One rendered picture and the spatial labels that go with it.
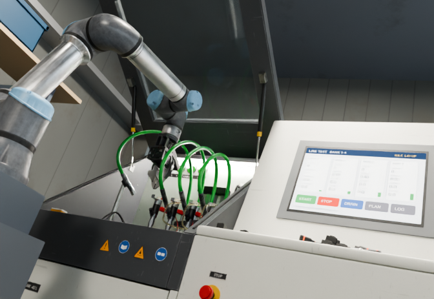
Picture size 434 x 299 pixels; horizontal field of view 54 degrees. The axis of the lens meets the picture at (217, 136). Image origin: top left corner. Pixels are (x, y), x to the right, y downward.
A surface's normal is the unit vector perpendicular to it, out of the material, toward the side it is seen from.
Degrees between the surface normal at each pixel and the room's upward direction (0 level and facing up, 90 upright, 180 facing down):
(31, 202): 90
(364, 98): 90
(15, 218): 90
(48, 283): 90
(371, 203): 76
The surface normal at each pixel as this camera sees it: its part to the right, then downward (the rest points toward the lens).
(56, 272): -0.40, -0.49
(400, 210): -0.32, -0.68
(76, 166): 0.91, 0.07
